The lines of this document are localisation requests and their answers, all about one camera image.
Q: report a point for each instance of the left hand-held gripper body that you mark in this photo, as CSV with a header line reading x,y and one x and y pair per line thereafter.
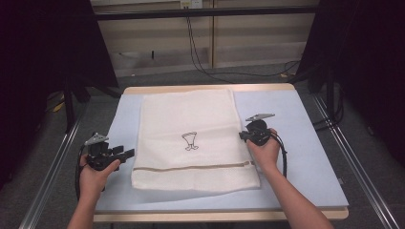
x,y
100,156

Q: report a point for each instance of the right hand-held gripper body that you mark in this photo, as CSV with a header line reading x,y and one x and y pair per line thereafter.
x,y
258,132

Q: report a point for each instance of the white towel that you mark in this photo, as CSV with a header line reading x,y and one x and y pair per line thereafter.
x,y
191,120

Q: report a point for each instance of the person's right hand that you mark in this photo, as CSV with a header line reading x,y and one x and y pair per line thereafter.
x,y
267,156

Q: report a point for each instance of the person's left hand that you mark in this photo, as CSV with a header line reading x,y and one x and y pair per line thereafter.
x,y
94,183

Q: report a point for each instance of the light blue mat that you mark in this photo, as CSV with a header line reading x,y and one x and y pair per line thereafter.
x,y
302,143

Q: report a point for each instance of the black metal stand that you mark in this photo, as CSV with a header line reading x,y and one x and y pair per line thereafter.
x,y
69,108

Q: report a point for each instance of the wooden table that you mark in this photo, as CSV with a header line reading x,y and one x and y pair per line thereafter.
x,y
133,89

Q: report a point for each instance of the yellow tape piece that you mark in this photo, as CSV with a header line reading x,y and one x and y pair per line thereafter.
x,y
59,107

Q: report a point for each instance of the black curtain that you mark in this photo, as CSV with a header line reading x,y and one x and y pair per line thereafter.
x,y
38,63
369,63

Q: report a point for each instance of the black horizontal bar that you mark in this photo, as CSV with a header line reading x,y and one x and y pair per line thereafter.
x,y
207,12

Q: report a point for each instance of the metal floor rail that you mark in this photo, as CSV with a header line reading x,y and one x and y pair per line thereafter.
x,y
359,171
47,181

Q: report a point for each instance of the white wall socket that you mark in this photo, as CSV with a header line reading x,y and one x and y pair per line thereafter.
x,y
191,3

